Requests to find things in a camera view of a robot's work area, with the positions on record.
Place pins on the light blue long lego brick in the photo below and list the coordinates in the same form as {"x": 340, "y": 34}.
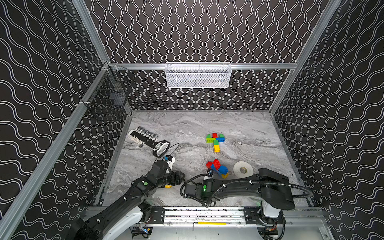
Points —
{"x": 213, "y": 167}

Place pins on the black wire mesh basket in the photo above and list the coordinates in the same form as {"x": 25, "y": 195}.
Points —
{"x": 109, "y": 100}

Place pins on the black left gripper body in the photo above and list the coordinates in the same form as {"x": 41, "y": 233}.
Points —
{"x": 177, "y": 176}

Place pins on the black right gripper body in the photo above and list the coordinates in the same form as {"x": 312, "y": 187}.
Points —
{"x": 195, "y": 185}

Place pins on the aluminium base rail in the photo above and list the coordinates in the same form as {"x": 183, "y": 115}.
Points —
{"x": 232, "y": 216}

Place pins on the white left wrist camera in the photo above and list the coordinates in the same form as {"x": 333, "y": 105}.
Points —
{"x": 170, "y": 160}

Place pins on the white tape roll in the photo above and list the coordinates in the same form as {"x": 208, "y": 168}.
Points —
{"x": 243, "y": 169}

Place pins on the black socket set holder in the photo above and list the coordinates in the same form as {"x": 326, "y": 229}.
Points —
{"x": 144, "y": 137}

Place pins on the white wire mesh basket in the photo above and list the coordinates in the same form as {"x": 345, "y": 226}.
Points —
{"x": 196, "y": 75}

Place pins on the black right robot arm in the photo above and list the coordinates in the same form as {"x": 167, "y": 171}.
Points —
{"x": 274, "y": 190}

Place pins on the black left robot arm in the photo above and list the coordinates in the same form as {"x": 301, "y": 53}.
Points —
{"x": 129, "y": 209}

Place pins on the yellow square lego brick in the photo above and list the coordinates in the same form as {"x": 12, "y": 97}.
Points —
{"x": 216, "y": 148}

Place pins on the yellow small lego brick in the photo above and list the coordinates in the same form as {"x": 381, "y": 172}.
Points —
{"x": 225, "y": 176}

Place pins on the red long lego brick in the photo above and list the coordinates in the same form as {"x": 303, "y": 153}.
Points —
{"x": 215, "y": 165}

